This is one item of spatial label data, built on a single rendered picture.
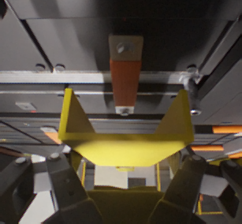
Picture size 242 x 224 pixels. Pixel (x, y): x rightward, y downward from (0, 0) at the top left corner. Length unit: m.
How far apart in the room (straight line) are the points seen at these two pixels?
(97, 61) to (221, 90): 0.12
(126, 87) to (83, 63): 0.05
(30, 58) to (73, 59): 0.04
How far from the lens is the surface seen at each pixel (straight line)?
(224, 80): 0.18
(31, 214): 4.94
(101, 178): 4.55
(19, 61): 0.19
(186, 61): 0.17
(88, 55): 0.16
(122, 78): 0.17
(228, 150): 0.48
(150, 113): 0.28
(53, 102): 0.26
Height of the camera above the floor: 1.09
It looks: 24 degrees down
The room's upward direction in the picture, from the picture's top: 179 degrees counter-clockwise
